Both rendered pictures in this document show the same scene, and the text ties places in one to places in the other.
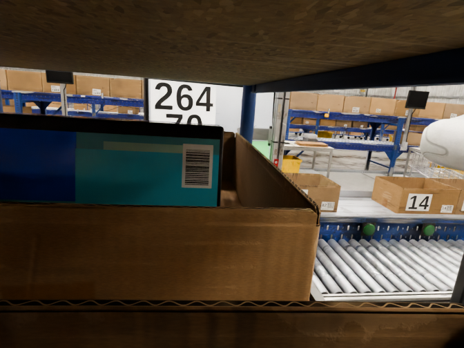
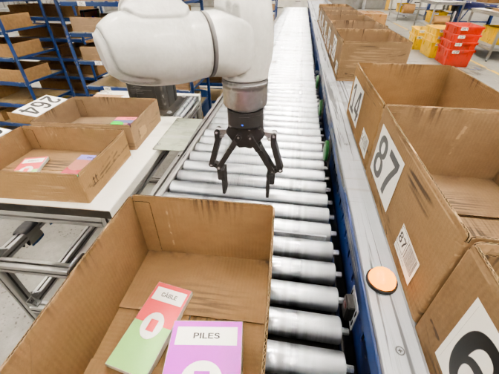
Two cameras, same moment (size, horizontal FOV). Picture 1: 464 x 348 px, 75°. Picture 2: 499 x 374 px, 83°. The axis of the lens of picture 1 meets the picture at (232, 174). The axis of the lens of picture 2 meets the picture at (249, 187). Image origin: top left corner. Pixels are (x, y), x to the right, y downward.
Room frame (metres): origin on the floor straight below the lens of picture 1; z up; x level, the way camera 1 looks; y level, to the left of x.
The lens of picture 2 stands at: (1.71, -2.07, 1.27)
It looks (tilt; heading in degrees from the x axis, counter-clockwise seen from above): 36 degrees down; 107
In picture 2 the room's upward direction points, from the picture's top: straight up
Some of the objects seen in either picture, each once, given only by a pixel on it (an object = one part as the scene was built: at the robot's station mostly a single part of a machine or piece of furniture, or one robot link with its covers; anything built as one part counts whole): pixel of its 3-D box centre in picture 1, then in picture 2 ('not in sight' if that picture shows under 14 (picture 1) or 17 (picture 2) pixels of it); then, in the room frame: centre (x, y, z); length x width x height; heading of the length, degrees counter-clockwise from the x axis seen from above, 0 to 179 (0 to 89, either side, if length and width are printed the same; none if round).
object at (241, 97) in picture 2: not in sight; (245, 92); (1.54, -1.54, 1.08); 0.09 x 0.09 x 0.06
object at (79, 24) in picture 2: not in sight; (106, 22); (-0.13, 0.05, 0.99); 0.40 x 0.30 x 0.10; 6
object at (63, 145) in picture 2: not in sight; (51, 159); (0.88, -1.52, 0.80); 0.38 x 0.28 x 0.10; 12
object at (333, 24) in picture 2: not in sight; (354, 39); (1.76, -0.04, 0.97); 0.39 x 0.29 x 0.17; 98
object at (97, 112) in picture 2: not in sight; (102, 120); (0.81, -1.21, 0.80); 0.38 x 0.28 x 0.10; 13
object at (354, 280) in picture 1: (340, 264); (271, 101); (1.37, -0.58, 0.72); 0.52 x 0.05 x 0.05; 8
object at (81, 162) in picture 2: not in sight; (85, 171); (0.97, -1.50, 0.76); 0.19 x 0.14 x 0.02; 101
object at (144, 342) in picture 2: not in sight; (154, 326); (1.47, -1.88, 0.76); 0.16 x 0.07 x 0.02; 90
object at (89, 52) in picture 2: not in sight; (114, 50); (-0.13, 0.05, 0.79); 0.40 x 0.30 x 0.10; 10
